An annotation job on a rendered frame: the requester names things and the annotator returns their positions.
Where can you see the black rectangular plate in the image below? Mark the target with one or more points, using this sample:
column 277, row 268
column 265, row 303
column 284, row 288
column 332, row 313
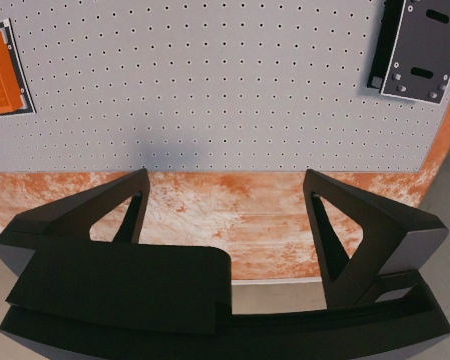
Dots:
column 420, row 53

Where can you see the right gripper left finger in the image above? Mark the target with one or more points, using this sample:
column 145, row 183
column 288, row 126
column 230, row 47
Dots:
column 74, row 215

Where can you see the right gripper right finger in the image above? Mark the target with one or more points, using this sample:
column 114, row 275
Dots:
column 397, row 238

